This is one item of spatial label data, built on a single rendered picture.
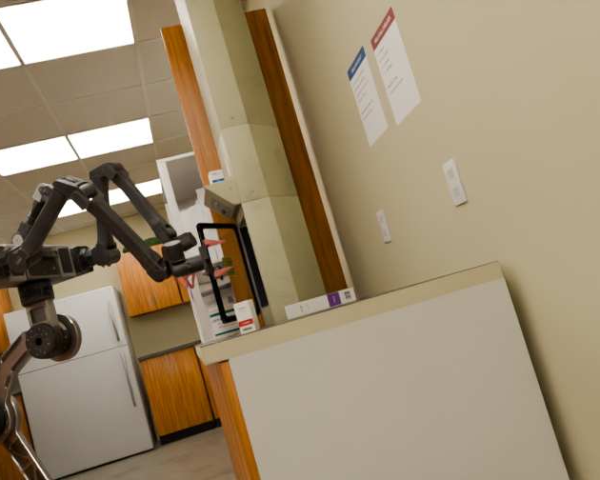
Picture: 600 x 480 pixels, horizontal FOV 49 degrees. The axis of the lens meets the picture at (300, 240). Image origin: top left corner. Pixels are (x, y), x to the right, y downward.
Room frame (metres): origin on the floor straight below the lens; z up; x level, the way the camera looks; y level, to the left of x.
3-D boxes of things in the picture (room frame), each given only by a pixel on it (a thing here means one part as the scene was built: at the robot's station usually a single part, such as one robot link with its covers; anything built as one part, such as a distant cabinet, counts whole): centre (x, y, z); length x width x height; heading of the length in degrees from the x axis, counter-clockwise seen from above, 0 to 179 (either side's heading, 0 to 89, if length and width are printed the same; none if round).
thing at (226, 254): (2.61, 0.31, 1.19); 0.30 x 0.01 x 0.40; 157
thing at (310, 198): (2.86, 0.10, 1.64); 0.49 x 0.03 x 1.40; 102
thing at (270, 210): (2.63, 0.08, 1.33); 0.32 x 0.25 x 0.77; 12
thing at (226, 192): (2.60, 0.26, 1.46); 0.32 x 0.12 x 0.10; 12
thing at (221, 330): (3.16, 0.45, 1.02); 0.13 x 0.13 x 0.15
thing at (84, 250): (2.89, 0.93, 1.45); 0.09 x 0.08 x 0.12; 161
